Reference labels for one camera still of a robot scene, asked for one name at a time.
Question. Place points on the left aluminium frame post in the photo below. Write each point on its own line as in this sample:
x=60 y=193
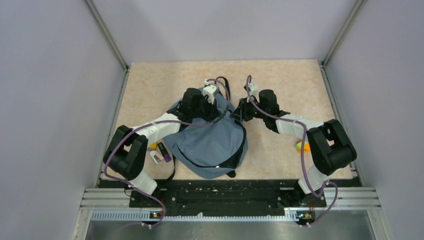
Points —
x=106 y=34

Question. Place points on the colourful block stack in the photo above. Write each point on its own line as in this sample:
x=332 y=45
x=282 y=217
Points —
x=302 y=147

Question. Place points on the right aluminium frame post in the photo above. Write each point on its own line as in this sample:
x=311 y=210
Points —
x=359 y=4

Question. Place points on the aluminium frame post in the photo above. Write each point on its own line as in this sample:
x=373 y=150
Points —
x=106 y=34
x=359 y=4

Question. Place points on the yellow grey eraser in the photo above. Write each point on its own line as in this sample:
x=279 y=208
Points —
x=153 y=146

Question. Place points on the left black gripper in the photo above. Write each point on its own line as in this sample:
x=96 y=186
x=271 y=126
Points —
x=213 y=111

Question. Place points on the purple black highlighter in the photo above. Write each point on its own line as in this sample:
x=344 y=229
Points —
x=164 y=152

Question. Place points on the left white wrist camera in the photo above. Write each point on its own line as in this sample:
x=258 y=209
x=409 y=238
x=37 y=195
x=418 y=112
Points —
x=210 y=90

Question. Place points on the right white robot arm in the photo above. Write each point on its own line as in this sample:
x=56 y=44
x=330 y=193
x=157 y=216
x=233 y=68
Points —
x=325 y=147

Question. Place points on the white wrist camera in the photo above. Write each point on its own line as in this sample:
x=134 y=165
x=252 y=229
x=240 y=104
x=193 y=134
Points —
x=210 y=90
x=252 y=91

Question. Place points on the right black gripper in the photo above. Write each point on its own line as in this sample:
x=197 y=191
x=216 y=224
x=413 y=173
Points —
x=241 y=113

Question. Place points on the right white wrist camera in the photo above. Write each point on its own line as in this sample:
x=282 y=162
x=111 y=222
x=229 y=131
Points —
x=252 y=91

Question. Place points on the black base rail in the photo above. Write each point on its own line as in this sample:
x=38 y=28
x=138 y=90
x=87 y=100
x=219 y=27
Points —
x=223 y=198

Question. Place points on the blue grey backpack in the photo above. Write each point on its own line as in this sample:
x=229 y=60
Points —
x=216 y=150

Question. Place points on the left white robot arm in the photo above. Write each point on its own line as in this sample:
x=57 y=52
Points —
x=127 y=150

